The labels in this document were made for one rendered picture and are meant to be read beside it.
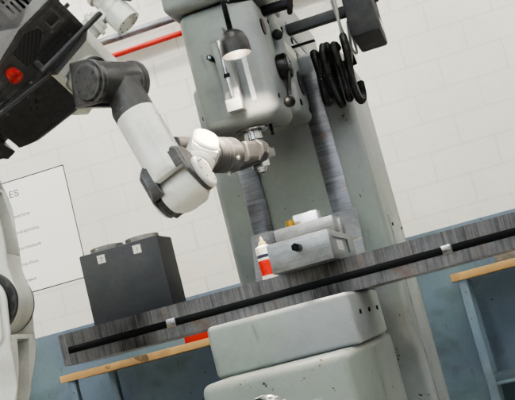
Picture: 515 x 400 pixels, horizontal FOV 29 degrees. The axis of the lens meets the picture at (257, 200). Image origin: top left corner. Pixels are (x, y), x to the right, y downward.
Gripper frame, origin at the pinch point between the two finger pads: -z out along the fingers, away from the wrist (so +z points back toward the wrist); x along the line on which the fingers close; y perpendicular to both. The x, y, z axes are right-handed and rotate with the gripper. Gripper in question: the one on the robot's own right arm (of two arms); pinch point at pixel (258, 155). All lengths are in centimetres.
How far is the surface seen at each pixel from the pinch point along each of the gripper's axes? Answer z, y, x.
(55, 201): -277, -92, 397
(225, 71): 12.0, -19.7, -5.5
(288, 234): 5.7, 22.5, -7.3
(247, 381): 39, 53, -13
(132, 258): 19.7, 17.4, 32.2
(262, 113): 5.7, -8.2, -8.5
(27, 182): -269, -112, 414
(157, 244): 16.5, 15.5, 25.7
